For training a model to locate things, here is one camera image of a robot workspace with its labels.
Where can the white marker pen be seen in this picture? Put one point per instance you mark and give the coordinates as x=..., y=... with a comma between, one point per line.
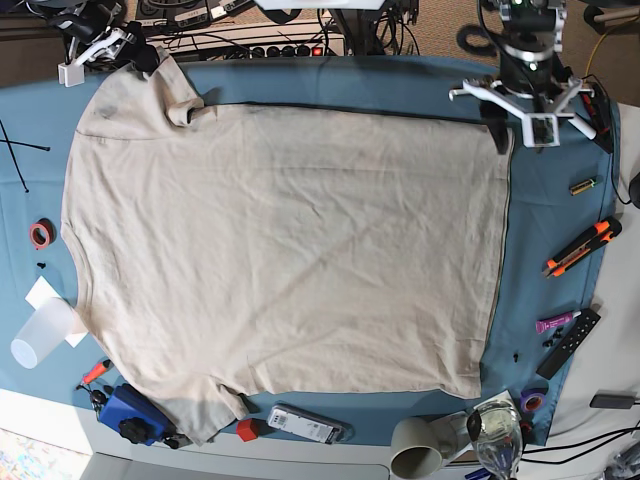
x=584, y=127

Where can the black keys with clip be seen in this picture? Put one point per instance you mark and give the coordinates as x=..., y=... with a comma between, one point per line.
x=176, y=441

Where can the dark grey power adapter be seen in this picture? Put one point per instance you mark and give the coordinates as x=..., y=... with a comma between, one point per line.
x=613, y=401

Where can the blue box with knob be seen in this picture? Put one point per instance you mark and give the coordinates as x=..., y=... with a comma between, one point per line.
x=134, y=417

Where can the translucent plastic cup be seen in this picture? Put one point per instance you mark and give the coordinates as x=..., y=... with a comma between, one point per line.
x=44, y=331

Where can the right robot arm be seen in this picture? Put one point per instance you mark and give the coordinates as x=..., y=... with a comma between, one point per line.
x=98, y=33

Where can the wine glass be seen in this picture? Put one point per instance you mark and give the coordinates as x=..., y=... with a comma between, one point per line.
x=496, y=437

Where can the red black hand tool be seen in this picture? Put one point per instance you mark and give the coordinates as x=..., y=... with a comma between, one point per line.
x=597, y=105

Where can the purple tape roll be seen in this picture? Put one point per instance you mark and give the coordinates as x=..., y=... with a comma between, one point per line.
x=533, y=399

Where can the grey-green mug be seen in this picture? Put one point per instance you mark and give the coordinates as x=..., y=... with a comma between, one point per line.
x=420, y=448

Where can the orange black utility knife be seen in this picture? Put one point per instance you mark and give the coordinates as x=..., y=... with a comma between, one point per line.
x=586, y=243

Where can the gold AA battery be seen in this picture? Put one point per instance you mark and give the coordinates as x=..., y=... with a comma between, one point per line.
x=583, y=186

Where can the red tape roll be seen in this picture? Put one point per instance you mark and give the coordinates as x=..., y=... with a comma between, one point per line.
x=42, y=233

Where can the purple glue tube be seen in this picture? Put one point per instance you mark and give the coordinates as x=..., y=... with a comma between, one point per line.
x=556, y=321

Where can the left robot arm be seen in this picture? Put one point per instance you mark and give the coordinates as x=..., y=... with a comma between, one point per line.
x=518, y=28

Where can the beige T-shirt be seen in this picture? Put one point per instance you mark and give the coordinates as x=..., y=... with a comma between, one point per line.
x=227, y=250

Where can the clear plastic packaged item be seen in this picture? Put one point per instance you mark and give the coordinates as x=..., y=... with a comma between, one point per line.
x=307, y=425

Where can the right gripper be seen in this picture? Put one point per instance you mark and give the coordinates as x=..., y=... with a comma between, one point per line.
x=118, y=43

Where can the red cube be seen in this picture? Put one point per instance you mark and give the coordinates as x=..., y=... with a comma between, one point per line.
x=248, y=429

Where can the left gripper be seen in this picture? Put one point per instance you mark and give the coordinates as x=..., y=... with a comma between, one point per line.
x=523, y=88

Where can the white paper sheet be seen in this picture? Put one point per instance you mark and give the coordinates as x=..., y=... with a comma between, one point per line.
x=40, y=293

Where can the black computer mouse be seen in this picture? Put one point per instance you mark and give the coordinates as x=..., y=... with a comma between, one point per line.
x=634, y=191

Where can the black remote control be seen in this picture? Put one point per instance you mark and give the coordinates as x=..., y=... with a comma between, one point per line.
x=564, y=350

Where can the orange small screwdriver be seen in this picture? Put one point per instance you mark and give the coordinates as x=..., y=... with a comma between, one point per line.
x=96, y=372

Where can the black power strip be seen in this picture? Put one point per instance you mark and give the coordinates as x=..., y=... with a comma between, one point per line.
x=335, y=47

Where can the black cable tie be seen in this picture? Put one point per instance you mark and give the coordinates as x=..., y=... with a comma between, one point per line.
x=14, y=159
x=27, y=145

